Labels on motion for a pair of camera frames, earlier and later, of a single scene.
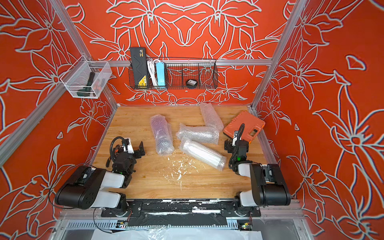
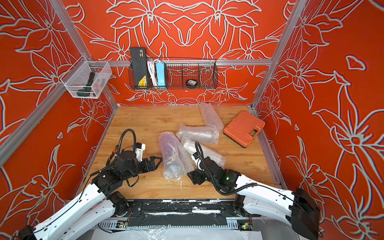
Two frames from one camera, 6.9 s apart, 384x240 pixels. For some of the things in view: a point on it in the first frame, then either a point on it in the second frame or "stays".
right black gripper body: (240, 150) → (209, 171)
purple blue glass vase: (163, 132) → (173, 160)
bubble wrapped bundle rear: (211, 119) stays
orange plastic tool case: (253, 126) stays
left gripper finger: (141, 152) → (155, 161)
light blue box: (160, 74) stays
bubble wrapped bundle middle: (198, 134) stays
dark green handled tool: (87, 89) stays
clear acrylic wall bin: (85, 79) stays
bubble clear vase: (204, 155) stays
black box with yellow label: (138, 58) stays
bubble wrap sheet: (163, 134) → (177, 161)
